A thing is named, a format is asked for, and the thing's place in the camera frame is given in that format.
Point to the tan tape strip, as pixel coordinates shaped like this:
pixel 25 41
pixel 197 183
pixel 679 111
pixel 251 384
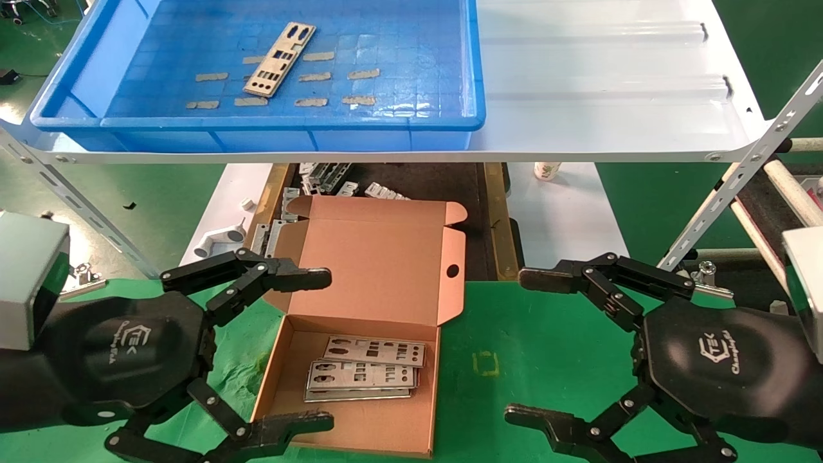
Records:
pixel 203 104
pixel 359 100
pixel 319 56
pixel 316 76
pixel 212 76
pixel 247 101
pixel 364 74
pixel 252 60
pixel 311 101

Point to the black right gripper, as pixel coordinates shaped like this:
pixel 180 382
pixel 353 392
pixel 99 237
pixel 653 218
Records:
pixel 720 366

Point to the black chair base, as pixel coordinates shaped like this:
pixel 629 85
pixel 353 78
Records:
pixel 14 18

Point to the blue plastic tray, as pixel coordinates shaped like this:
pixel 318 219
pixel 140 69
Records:
pixel 398 38

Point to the white rack tube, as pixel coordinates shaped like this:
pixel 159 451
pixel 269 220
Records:
pixel 739 254
pixel 755 238
pixel 807 145
pixel 794 193

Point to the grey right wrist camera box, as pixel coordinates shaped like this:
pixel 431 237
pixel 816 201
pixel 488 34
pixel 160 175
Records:
pixel 807 283

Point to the white slotted shelf strut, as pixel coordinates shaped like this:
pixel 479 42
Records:
pixel 739 170
pixel 96 217

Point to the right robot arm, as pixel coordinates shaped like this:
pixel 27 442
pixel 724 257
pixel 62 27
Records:
pixel 816 411

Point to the silver binder clip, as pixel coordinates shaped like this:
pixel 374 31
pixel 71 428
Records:
pixel 710 289
pixel 87 281

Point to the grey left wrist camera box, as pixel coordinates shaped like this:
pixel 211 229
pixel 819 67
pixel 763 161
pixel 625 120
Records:
pixel 29 276

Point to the wood-framed black tray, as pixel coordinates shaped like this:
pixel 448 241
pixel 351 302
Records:
pixel 437 183

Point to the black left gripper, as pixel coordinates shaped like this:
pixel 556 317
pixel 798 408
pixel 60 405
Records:
pixel 128 354

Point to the white pipe fitting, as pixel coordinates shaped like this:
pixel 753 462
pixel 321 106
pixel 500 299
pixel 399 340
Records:
pixel 225 236

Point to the white metal shelf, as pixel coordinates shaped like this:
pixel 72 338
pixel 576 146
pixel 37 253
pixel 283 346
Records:
pixel 611 96

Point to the open brown cardboard box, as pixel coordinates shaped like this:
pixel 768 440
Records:
pixel 373 257

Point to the spare metal bracket plate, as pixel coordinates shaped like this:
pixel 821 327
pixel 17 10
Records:
pixel 276 235
pixel 259 238
pixel 337 177
pixel 386 191
pixel 310 177
pixel 290 206
pixel 347 189

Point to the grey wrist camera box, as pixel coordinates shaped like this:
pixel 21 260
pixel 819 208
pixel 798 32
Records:
pixel 29 276
pixel 807 283

